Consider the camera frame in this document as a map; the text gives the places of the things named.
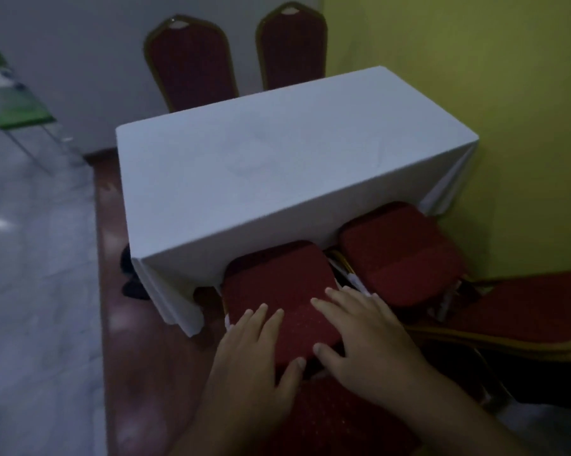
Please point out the person's left hand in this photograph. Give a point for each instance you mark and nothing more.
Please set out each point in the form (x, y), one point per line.
(247, 375)

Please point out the person's right hand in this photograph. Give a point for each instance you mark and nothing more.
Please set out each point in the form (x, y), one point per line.
(375, 351)

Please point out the person's right middle finger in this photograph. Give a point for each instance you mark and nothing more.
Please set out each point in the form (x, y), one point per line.
(345, 301)

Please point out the person's left thumb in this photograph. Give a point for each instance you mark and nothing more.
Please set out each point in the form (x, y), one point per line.
(292, 377)

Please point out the person's left middle finger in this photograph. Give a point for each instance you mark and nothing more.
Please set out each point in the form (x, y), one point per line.
(257, 325)

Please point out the person's right little finger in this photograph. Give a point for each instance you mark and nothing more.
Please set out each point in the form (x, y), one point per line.
(381, 306)

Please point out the person's right thumb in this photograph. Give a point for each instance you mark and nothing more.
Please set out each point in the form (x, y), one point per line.
(328, 357)

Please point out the red chair with dotted fabric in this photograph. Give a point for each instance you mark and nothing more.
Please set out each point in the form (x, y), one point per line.
(276, 280)

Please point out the person's right forearm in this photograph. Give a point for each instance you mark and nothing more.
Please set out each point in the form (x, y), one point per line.
(451, 417)

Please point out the person's left forearm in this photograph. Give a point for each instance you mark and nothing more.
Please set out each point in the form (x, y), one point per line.
(219, 439)

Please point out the red banquet chair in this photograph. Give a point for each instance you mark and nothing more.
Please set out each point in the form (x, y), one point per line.
(527, 308)
(292, 47)
(193, 66)
(399, 251)

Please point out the black table leg base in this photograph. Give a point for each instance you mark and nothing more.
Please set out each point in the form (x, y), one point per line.
(132, 280)

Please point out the white tablecloth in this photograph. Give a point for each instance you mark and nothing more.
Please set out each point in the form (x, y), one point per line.
(276, 156)

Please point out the green glass side table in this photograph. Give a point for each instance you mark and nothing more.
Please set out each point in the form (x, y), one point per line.
(19, 111)

